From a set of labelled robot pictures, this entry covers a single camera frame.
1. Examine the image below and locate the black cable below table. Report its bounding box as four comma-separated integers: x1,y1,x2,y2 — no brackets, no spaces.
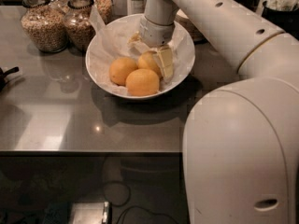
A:
102,180,180,224

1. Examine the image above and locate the black container with packets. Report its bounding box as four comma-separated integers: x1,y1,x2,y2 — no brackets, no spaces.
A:
262,0,299,39

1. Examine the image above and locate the orange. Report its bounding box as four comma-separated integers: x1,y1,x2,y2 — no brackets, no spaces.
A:
125,69,160,96
137,51,162,77
109,57,137,86

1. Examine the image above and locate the left stack of paper bowls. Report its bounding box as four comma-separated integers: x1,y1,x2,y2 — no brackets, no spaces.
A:
176,9,205,42

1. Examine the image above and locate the rear glass cereal jar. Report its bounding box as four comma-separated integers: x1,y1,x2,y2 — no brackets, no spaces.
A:
93,0,112,24

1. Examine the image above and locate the white ceramic bowl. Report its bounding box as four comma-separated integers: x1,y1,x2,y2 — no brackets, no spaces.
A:
85,13,196,101

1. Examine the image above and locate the silver metal box below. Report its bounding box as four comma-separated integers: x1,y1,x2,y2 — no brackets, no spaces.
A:
68,202,110,224

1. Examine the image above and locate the large glass cereal jar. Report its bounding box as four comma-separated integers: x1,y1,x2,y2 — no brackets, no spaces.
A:
21,0,68,53

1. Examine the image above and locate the middle glass cereal jar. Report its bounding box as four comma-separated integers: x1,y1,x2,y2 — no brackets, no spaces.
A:
64,0,95,52

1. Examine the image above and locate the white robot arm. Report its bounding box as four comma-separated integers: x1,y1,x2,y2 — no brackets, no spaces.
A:
139,0,299,224

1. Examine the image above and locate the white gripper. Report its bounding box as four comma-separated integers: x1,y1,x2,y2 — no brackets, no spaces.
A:
127,16,175,79

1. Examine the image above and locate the black kettle spout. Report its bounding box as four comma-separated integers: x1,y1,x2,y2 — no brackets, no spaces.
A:
0,66,20,91

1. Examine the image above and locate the white paper liner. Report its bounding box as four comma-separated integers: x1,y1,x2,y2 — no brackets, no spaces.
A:
88,5,194,93

